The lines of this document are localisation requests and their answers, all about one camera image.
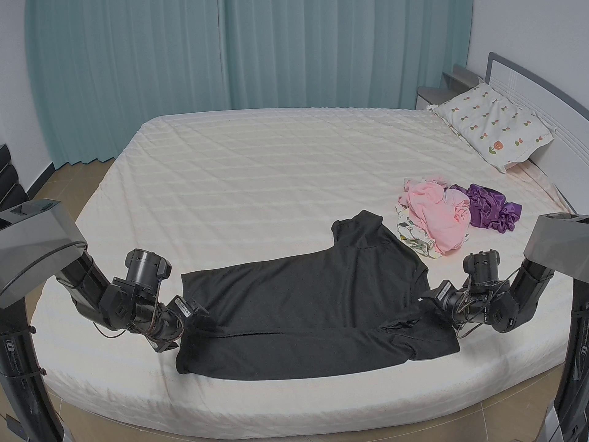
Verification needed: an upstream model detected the grey white bedside table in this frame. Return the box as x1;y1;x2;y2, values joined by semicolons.
416;63;486;110

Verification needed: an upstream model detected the black cable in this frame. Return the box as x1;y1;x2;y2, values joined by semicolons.
0;242;88;293

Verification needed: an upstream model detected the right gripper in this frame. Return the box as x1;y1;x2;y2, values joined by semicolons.
432;280;489;327

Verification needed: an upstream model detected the white printed pillow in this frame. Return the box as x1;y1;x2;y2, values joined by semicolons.
425;77;557;174

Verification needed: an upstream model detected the blue-green curtain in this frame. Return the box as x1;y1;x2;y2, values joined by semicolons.
25;0;475;167

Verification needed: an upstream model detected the bed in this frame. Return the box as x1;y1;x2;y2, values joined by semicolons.
28;51;589;436

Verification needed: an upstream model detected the black T-shirt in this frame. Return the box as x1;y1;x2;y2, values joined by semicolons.
174;209;462;381

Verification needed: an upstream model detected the purple garment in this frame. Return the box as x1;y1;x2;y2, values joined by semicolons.
448;183;524;235

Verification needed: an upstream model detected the pink garment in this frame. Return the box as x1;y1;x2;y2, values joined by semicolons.
398;179;472;255

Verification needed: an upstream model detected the white printed garment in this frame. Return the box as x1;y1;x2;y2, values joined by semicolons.
393;203;438;259

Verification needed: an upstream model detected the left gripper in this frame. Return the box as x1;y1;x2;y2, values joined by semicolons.
135;295;211;354

